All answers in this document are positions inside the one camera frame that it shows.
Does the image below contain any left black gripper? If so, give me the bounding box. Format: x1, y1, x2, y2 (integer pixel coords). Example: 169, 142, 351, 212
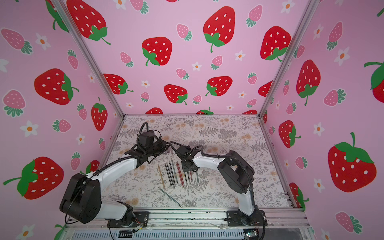
145, 139, 171, 159

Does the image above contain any aluminium frame rail base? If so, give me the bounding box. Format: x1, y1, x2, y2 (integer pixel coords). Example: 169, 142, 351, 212
55, 208, 316, 240

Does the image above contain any aluminium corner post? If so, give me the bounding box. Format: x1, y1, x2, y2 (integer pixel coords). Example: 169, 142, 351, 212
258, 0, 320, 119
52, 0, 125, 119

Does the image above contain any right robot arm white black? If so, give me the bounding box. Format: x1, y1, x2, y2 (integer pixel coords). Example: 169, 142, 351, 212
172, 145, 258, 217

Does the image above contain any left aluminium corner post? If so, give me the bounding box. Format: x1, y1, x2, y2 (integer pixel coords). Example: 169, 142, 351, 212
52, 0, 125, 119

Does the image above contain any right aluminium corner post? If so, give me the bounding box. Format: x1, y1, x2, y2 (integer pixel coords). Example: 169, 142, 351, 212
258, 0, 320, 119

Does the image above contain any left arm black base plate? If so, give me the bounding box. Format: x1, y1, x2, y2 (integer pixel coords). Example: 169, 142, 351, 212
107, 211, 150, 229

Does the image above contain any teal green pencil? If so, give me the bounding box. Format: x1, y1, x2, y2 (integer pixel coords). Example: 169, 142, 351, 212
159, 188, 183, 208

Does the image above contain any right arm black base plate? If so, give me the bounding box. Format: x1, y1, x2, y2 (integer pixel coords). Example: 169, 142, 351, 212
224, 210, 268, 227

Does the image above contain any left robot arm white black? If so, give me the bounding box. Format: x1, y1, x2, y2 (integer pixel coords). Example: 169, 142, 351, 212
60, 122, 170, 227

